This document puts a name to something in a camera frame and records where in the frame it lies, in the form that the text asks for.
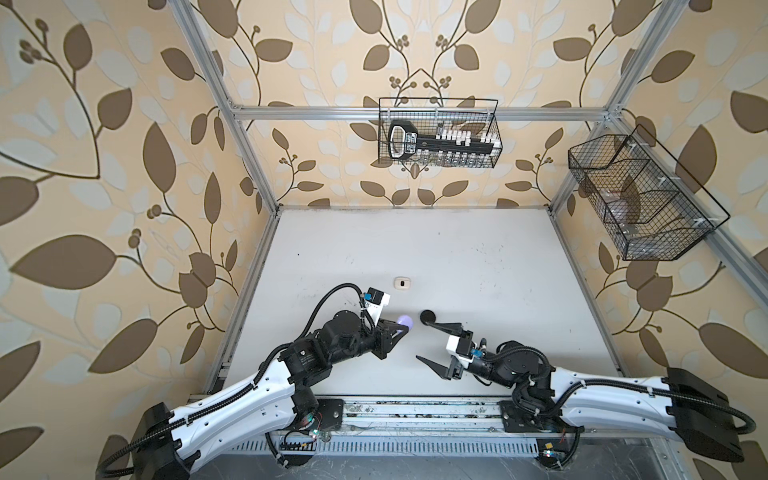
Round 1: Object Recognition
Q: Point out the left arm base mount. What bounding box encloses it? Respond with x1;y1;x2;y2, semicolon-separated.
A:
265;398;345;468

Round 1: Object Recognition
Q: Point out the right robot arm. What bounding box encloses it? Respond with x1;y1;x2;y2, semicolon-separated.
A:
420;310;757;463

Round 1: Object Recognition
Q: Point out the black wire basket back wall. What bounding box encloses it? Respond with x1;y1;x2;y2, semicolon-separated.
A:
377;96;503;169

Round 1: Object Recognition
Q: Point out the black wire basket wall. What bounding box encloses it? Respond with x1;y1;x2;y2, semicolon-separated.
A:
377;96;503;169
568;124;731;261

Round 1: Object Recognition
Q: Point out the black round charging case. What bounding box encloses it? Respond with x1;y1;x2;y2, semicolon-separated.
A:
419;310;436;325

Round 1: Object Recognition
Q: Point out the cream earbud charging case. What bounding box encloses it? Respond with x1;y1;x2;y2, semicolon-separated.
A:
393;276;412;291

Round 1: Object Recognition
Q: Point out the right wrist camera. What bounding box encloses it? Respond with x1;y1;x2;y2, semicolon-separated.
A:
446;336;485;369

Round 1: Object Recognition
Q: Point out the purple round charging case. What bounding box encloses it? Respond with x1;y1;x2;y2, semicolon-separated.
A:
396;315;414;330

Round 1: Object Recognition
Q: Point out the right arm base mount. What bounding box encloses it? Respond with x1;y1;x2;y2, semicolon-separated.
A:
498;400;584;471

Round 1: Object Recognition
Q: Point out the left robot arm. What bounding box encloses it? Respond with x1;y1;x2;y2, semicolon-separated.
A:
95;283;413;479

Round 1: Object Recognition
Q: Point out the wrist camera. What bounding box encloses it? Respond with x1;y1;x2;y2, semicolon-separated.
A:
363;287;391;325
446;336;485;369

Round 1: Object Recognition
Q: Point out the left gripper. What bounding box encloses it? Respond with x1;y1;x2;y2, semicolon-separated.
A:
329;317;411;369

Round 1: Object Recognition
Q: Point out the black wire basket right wall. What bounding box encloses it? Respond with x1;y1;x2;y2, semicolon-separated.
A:
568;124;731;261

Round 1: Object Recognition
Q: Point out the black tool with white parts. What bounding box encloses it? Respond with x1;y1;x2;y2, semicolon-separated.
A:
384;120;502;163

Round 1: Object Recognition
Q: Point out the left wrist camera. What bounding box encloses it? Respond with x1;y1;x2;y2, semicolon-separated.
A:
363;287;391;325

